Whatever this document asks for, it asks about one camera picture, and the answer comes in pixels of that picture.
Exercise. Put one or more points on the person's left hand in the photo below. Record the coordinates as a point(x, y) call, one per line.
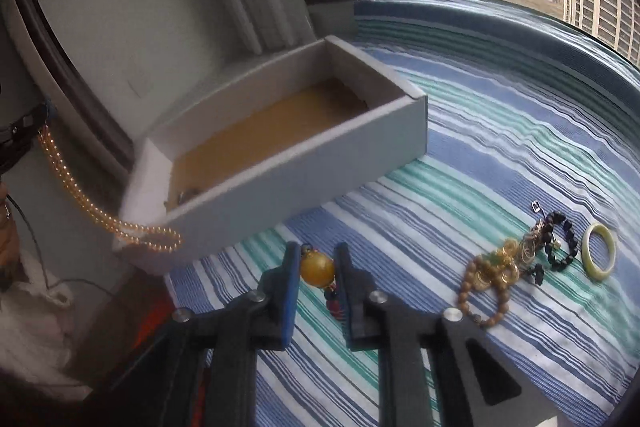
point(6, 247)

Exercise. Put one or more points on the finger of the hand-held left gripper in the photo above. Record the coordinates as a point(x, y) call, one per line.
point(27, 124)

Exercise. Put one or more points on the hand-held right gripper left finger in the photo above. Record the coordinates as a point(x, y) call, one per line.
point(291, 292)

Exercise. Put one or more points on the gold bangle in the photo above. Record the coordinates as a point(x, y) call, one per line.
point(506, 278)

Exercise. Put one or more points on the gold charm pendant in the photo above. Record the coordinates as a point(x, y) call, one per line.
point(506, 249)

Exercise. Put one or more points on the black bangle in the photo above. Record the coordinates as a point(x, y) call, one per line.
point(188, 194)

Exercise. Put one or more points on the pale green jade bangle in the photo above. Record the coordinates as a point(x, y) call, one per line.
point(586, 252)

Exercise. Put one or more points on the red object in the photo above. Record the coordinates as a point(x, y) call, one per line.
point(155, 327)

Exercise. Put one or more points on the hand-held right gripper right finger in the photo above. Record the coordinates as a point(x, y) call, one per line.
point(350, 299)

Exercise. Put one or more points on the striped blue green cloth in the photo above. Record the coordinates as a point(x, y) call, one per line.
point(475, 132)

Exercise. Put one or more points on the white cardboard box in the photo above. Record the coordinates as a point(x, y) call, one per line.
point(300, 177)

